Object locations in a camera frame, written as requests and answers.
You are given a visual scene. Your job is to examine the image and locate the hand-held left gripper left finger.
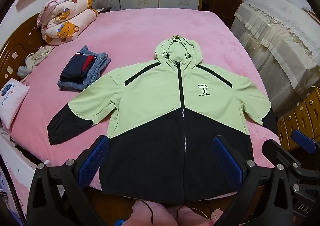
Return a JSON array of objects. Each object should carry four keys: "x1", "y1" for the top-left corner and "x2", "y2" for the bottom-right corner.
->
[{"x1": 26, "y1": 135, "x2": 110, "y2": 226}]

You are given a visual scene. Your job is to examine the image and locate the thin black cord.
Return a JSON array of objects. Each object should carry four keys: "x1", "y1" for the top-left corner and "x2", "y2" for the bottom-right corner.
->
[{"x1": 140, "y1": 200, "x2": 154, "y2": 225}]

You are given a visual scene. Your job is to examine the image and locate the lace covered furniture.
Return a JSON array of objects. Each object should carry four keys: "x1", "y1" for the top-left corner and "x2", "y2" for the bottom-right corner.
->
[{"x1": 230, "y1": 0, "x2": 320, "y2": 118}]

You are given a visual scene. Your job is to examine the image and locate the crumpled beige cloth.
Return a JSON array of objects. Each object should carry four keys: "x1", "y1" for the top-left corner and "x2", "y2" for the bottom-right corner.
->
[{"x1": 17, "y1": 45, "x2": 54, "y2": 79}]

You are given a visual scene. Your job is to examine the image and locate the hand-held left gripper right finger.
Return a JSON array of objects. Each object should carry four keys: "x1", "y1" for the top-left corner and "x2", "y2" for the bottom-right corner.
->
[{"x1": 212, "y1": 135, "x2": 298, "y2": 226}]

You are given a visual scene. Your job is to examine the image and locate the folded blue jeans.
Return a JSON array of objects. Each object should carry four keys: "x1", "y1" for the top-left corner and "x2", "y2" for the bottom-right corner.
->
[{"x1": 57, "y1": 45, "x2": 112, "y2": 91}]

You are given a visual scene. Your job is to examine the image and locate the rolled bear print quilt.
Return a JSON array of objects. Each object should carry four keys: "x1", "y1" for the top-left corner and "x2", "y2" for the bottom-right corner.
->
[{"x1": 37, "y1": 0, "x2": 99, "y2": 46}]

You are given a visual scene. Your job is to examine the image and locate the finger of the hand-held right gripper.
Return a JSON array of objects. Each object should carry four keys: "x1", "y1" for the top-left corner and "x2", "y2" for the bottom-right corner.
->
[
  {"x1": 291, "y1": 129, "x2": 320, "y2": 156},
  {"x1": 262, "y1": 138, "x2": 301, "y2": 169}
]

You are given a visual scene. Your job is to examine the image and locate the person's pink clothing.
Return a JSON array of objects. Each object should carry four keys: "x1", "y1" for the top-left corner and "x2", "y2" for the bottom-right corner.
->
[{"x1": 131, "y1": 198, "x2": 225, "y2": 226}]

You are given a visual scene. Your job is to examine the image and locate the pink fleece bed blanket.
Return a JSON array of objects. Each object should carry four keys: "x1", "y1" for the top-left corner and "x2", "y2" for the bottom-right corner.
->
[{"x1": 5, "y1": 9, "x2": 279, "y2": 191}]

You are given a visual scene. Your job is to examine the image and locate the white printed pillow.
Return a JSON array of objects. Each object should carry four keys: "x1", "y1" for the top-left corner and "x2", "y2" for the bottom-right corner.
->
[{"x1": 0, "y1": 78, "x2": 31, "y2": 130}]

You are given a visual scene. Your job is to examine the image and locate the folded navy and red garment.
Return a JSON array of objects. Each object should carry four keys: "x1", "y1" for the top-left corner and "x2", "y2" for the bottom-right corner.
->
[{"x1": 60, "y1": 53, "x2": 97, "y2": 82}]

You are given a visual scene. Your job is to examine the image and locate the green and black hooded jacket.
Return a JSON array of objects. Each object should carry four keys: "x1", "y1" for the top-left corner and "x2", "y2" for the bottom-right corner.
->
[{"x1": 47, "y1": 35, "x2": 278, "y2": 204}]

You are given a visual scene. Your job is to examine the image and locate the brown wooden headboard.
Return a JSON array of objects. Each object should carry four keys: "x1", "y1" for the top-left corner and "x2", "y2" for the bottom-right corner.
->
[{"x1": 0, "y1": 12, "x2": 48, "y2": 84}]

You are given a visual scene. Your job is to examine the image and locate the white bedside cabinet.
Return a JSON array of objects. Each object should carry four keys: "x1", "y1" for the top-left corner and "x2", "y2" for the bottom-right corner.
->
[{"x1": 0, "y1": 127, "x2": 38, "y2": 226}]

